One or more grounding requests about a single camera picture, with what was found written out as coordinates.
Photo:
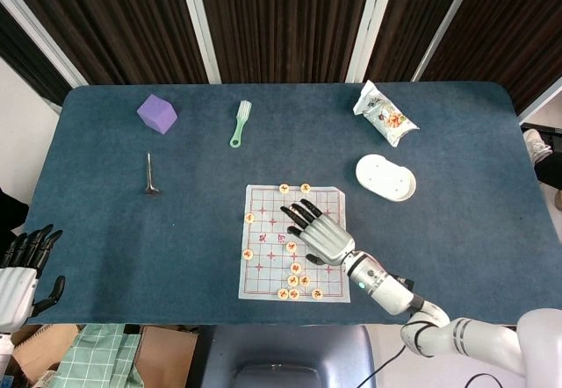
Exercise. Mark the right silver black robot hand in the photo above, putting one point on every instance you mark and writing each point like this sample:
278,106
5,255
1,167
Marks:
327,239

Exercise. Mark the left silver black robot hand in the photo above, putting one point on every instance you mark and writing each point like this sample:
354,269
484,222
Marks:
17,291

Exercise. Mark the wooden chess piece red character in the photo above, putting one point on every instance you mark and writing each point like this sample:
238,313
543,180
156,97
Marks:
291,246
247,254
293,294
292,280
249,217
295,268
283,293

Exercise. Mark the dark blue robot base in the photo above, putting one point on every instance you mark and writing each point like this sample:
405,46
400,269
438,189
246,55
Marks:
285,348

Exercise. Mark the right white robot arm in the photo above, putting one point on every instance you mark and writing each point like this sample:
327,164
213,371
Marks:
391,291

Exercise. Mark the paper chess board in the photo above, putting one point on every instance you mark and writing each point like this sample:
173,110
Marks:
263,274

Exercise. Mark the brown cardboard box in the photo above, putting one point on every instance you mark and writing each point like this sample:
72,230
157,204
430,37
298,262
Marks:
39,353

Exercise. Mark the black object beside table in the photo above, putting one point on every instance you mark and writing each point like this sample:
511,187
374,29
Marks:
11,214

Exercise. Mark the white oval tray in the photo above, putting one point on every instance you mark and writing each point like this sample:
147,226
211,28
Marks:
384,177

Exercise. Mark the green checked cloth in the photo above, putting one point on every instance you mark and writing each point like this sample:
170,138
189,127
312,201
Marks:
96,357

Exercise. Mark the blue table cloth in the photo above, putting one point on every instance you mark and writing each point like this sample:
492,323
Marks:
131,239

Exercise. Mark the printed snack bag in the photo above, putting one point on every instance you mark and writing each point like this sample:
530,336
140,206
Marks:
382,113

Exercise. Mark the brown cardboard sheet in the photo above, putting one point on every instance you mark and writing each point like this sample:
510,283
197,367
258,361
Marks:
171,353

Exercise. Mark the metal engine valve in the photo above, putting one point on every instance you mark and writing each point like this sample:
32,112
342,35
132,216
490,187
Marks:
149,173

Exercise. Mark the purple foam cube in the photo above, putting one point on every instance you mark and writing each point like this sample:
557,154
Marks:
157,113

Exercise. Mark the dark slatted partition panel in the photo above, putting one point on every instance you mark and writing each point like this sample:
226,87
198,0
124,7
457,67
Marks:
26,63
123,23
285,23
408,23
505,32

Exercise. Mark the white sneaker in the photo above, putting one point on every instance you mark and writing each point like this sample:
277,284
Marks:
536,144

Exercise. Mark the black trouser leg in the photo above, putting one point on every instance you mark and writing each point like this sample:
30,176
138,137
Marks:
551,168

